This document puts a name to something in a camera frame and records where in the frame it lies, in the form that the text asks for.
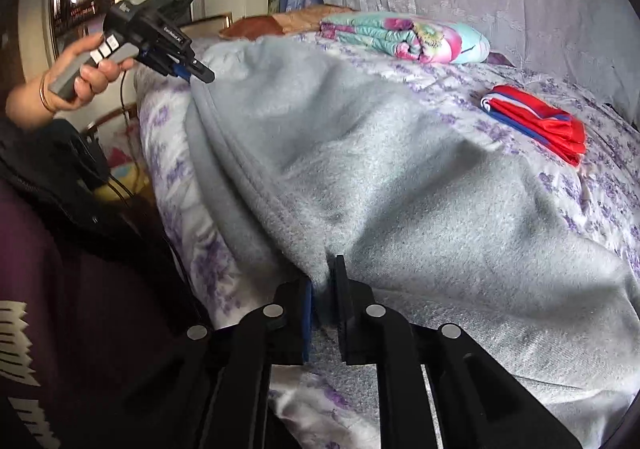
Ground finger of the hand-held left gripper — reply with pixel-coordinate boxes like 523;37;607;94
186;57;216;83
146;54;194;83

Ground grey fleece pants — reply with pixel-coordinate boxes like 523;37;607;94
184;36;640;449

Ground gold bracelet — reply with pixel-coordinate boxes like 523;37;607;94
39;72;57;116

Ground folded teal pink floral quilt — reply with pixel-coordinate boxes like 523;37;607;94
319;10;492;66

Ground person's dark printed sweater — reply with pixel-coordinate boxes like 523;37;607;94
0;118;217;449

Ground brown pillow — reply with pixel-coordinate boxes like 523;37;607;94
219;4;357;41

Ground folded red blue garment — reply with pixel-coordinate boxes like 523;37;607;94
479;84;589;168

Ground wooden bed frame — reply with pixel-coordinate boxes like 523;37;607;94
82;100;142;142

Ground purple floral bed sheet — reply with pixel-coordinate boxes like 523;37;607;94
134;26;640;449

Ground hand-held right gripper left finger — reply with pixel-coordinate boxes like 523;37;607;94
120;276;314;449

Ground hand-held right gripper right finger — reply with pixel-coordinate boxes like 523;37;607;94
332;254;584;449

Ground black cable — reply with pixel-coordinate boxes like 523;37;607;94
102;72;151;204

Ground person's left hand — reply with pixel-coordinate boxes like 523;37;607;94
44;34;137;116

